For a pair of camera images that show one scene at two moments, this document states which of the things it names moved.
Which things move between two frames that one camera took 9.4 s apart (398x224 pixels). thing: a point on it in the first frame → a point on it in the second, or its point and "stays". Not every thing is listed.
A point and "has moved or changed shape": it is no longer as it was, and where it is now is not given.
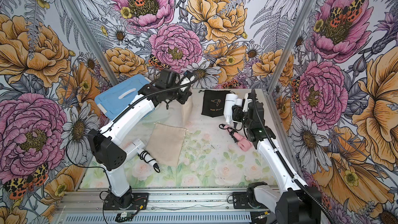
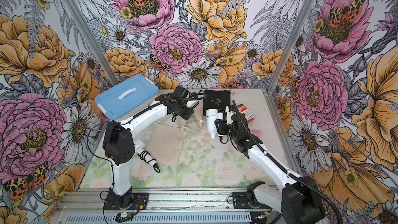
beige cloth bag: [187, 108] has moved or changed shape
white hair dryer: [136, 147] stays
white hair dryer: [231, 99] → [212, 116]
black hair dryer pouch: [213, 102] stays
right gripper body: [241, 116] → [225, 129]
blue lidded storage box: [114, 100] stays
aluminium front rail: [166, 206] stays
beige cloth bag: [165, 143] stays
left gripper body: [175, 94] → [182, 111]
